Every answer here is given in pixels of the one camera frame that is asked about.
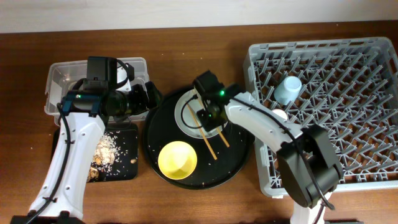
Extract wooden chopstick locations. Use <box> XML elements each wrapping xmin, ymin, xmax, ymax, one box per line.
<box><xmin>189</xmin><ymin>108</ymin><xmax>218</xmax><ymax>161</ymax></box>
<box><xmin>193</xmin><ymin>88</ymin><xmax>230</xmax><ymax>147</ymax></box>

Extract pink cup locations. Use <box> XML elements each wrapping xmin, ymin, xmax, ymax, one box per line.
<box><xmin>272</xmin><ymin>109</ymin><xmax>288</xmax><ymax>120</ymax></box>

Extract blue cup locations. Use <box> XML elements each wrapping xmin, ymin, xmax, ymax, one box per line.
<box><xmin>274</xmin><ymin>76</ymin><xmax>302</xmax><ymax>105</ymax></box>

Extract yellow bowl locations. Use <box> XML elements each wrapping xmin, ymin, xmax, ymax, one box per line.
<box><xmin>157</xmin><ymin>141</ymin><xmax>198</xmax><ymax>180</ymax></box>

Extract food scraps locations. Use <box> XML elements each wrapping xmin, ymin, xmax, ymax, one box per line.
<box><xmin>86</xmin><ymin>132</ymin><xmax>138</xmax><ymax>183</ymax></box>

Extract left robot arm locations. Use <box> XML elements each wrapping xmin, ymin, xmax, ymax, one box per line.
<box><xmin>11</xmin><ymin>56</ymin><xmax>162</xmax><ymax>223</ymax></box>

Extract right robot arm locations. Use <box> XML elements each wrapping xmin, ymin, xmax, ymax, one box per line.
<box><xmin>193</xmin><ymin>71</ymin><xmax>343</xmax><ymax>223</ymax></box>

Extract grey dishwasher rack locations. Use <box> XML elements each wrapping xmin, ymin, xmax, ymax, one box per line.
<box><xmin>243</xmin><ymin>37</ymin><xmax>397</xmax><ymax>192</ymax></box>

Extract white plate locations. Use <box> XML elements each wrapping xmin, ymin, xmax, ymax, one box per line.
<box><xmin>174</xmin><ymin>89</ymin><xmax>218</xmax><ymax>139</ymax></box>

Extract clear plastic bin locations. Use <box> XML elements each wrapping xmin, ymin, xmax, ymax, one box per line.
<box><xmin>44</xmin><ymin>57</ymin><xmax>150</xmax><ymax>126</ymax></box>

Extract black rectangular tray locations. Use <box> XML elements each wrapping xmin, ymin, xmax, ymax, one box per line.
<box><xmin>51</xmin><ymin>123</ymin><xmax>139</xmax><ymax>183</ymax></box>

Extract round black tray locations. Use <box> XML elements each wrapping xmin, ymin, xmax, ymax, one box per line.
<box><xmin>142</xmin><ymin>86</ymin><xmax>254</xmax><ymax>190</ymax></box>

